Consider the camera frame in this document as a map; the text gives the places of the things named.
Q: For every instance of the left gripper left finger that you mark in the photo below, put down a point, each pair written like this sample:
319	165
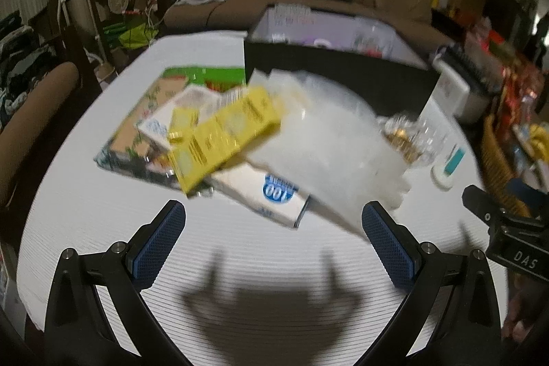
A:
77	329

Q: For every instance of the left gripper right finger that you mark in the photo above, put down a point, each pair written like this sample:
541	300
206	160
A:
469	330

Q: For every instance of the green sushi kit package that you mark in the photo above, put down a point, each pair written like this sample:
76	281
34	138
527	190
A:
139	147

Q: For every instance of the white plastic bag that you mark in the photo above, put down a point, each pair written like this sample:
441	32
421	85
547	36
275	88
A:
330	145

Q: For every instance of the white glove box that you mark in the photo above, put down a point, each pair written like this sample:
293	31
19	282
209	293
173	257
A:
260	191

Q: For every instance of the yellow snack packet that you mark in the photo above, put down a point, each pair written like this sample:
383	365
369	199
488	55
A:
232	128

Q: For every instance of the wicker basket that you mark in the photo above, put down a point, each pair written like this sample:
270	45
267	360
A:
497	172

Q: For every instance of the small white teal container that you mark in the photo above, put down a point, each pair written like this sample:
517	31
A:
443	173

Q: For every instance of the clear crumpled wrapper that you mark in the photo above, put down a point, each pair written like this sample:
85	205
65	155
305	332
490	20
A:
417	140

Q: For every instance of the white appliance with remote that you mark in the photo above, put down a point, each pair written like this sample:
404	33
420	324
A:
458	91

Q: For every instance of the black storage box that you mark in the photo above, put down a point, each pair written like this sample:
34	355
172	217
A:
364	55

